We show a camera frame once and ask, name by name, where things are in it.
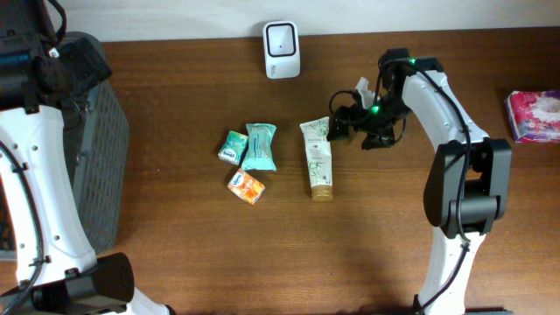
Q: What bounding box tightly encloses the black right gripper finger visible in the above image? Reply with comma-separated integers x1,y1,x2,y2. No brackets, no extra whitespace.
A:
361,134,395,151
326,120,349,141

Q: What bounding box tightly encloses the white Pantene tube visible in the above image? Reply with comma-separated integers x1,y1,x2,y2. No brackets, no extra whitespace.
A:
300,116,333,201

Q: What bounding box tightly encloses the mint green wipes pack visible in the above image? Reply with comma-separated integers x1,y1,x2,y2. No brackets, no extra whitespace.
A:
241,123,277,172

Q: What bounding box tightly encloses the small teal tissue pack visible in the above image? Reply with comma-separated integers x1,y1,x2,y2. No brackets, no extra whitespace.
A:
218,130,249,165

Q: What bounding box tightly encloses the small orange tissue pack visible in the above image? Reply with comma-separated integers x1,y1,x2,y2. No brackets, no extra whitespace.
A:
227,169,265,205

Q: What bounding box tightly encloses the purple tissue pack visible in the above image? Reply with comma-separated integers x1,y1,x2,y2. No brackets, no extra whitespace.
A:
505,90,559,144

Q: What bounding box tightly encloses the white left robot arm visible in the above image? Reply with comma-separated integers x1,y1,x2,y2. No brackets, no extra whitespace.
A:
1,1,172,314

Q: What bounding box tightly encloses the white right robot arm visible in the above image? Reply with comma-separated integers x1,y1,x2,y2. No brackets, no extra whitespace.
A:
327,48,513,315

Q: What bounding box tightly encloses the white barcode scanner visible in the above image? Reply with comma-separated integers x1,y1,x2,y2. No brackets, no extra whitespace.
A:
262,21,301,80

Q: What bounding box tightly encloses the dark grey plastic basket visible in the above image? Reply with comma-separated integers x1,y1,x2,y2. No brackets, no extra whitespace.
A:
60,31,131,255

